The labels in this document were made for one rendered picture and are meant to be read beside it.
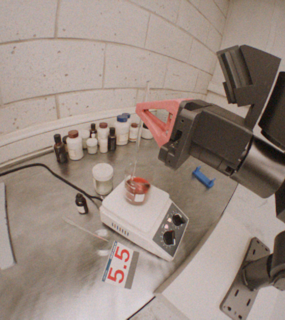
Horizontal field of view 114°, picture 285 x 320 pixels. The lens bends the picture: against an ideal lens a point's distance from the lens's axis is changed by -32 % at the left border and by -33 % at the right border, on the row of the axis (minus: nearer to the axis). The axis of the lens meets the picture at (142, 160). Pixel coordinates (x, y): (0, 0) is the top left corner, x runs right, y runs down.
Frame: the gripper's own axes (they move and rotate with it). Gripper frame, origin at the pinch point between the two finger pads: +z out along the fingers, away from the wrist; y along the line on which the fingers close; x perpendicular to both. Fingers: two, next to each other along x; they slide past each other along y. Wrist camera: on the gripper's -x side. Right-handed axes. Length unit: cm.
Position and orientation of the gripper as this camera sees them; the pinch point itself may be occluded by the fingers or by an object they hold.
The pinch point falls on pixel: (141, 108)
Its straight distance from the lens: 21.0
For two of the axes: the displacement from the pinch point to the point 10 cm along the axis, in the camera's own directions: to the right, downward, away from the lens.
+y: -6.2, 4.0, -6.7
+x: -1.6, 7.8, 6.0
